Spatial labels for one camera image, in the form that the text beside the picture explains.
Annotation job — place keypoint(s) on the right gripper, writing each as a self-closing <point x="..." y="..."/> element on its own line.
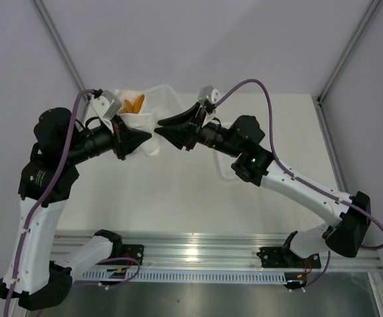
<point x="183" y="135"/>

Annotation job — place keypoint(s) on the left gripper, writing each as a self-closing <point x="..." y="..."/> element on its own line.
<point x="124" y="139"/>

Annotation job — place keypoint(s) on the white paper napkin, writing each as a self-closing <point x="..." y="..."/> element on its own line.
<point x="135" y="114"/>

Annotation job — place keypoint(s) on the orange plastic spoon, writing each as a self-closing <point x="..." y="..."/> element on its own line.
<point x="138" y="104"/>

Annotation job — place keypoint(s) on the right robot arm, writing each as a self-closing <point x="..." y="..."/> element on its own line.
<point x="346" y="217"/>

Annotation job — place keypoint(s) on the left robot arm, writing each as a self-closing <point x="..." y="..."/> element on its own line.
<point x="36" y="281"/>

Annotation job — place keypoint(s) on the large white plastic basket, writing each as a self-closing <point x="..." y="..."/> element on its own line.
<point x="163" y="101"/>

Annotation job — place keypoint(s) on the small white utensil tray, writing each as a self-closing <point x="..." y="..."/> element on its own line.
<point x="224" y="163"/>

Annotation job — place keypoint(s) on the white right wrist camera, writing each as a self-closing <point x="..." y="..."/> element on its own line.
<point x="207" y="98"/>

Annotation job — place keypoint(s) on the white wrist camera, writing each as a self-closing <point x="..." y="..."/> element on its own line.
<point x="105" y="105"/>
<point x="207" y="98"/>

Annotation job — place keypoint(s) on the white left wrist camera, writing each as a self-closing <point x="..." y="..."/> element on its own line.
<point x="105" y="105"/>

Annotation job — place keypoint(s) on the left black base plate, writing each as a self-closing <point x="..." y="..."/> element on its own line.
<point x="133" y="251"/>

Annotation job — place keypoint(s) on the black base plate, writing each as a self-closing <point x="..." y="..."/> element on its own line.
<point x="274" y="257"/>
<point x="133" y="251"/>

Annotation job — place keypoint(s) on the aluminium mounting rail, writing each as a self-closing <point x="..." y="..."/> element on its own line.
<point x="202" y="251"/>

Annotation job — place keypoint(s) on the left aluminium frame post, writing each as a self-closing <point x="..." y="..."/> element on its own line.
<point x="57" y="41"/>

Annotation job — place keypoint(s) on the aluminium frame post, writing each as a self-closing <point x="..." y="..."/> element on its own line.
<point x="350" y="48"/>
<point x="57" y="41"/>

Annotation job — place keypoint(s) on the white slotted cable duct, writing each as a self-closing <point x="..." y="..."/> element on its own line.
<point x="186" y="276"/>

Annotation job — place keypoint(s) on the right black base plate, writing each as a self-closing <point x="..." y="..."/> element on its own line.
<point x="274" y="257"/>

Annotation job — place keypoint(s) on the right aluminium frame post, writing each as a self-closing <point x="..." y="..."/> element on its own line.
<point x="350" y="48"/>

